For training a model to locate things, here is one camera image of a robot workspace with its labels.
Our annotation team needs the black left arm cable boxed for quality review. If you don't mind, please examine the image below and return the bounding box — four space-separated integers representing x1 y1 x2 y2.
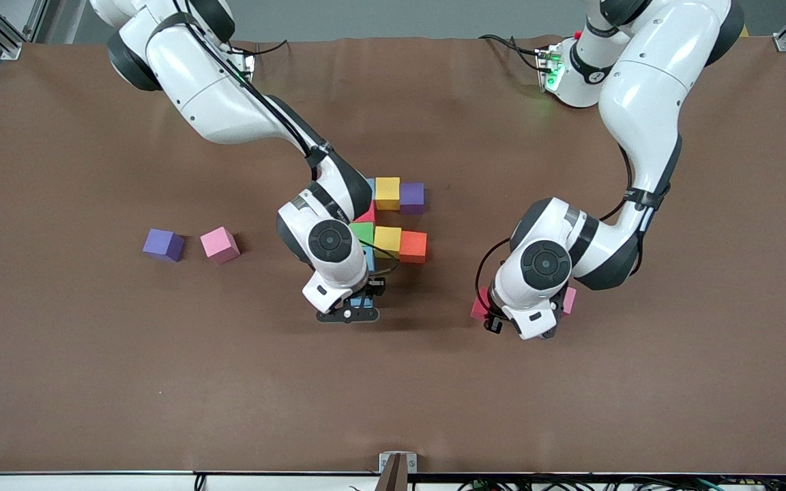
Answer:
475 147 634 309

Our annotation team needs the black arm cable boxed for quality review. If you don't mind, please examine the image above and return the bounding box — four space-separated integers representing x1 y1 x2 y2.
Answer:
475 147 634 309
175 0 401 277

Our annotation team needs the yellow foam cube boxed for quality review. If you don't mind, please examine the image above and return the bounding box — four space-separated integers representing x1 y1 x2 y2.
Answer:
374 226 402 260
375 177 401 211

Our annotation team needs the silver camera mount bracket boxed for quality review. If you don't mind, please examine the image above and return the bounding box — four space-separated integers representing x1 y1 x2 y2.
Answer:
379 451 418 491

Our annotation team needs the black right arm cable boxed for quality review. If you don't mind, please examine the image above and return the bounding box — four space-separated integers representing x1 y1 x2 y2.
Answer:
175 0 401 277

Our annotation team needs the black cable on table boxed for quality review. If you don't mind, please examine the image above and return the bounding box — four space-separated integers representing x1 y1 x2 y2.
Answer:
233 40 289 57
477 33 544 71

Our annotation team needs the orange foam cube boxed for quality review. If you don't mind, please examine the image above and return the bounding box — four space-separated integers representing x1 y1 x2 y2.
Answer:
398 230 428 265

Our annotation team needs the purple foam cube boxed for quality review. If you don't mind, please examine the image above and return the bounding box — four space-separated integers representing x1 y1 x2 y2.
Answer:
142 228 186 263
400 182 426 215

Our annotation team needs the large table cover sheet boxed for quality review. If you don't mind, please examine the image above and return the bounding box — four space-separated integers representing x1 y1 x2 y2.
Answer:
0 38 786 475

